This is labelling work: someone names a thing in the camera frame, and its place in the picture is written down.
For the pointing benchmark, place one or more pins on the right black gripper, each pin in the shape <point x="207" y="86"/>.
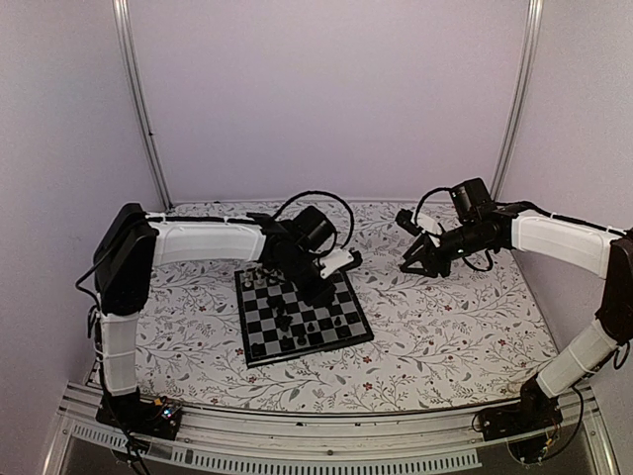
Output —
<point x="430" y="257"/>

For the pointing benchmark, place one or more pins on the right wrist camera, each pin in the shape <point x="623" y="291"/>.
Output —
<point x="419" y="225"/>

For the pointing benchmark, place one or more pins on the right aluminium frame post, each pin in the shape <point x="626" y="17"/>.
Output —
<point x="526" y="63"/>

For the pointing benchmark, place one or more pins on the black and grey chessboard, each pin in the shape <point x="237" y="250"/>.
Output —
<point x="258" y="326"/>

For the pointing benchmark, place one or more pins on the aluminium frame post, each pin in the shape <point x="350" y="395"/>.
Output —
<point x="124" y="28"/>
<point x="526" y="63"/>

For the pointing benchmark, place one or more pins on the pile of black chess pieces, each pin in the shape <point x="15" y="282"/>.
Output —
<point x="282" y="321"/>

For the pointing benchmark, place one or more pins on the black chess rook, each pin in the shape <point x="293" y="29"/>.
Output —
<point x="256" y="349"/>

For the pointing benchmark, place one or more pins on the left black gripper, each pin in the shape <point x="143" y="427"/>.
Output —
<point x="316" y="297"/>

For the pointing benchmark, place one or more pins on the front aluminium rail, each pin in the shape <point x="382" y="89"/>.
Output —
<point x="213" y="440"/>

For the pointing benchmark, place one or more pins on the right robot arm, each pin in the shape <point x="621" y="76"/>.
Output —
<point x="554" y="252"/>

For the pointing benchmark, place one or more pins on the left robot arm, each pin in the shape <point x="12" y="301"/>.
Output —
<point x="137" y="242"/>

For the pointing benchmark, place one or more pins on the row of white chess pieces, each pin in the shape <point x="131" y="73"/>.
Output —
<point x="261" y="276"/>

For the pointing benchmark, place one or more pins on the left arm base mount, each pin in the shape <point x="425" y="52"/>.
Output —
<point x="160" y="417"/>

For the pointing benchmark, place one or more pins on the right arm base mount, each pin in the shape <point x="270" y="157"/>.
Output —
<point x="519" y="420"/>

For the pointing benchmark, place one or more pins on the left aluminium frame post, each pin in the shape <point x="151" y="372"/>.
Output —
<point x="124" y="28"/>

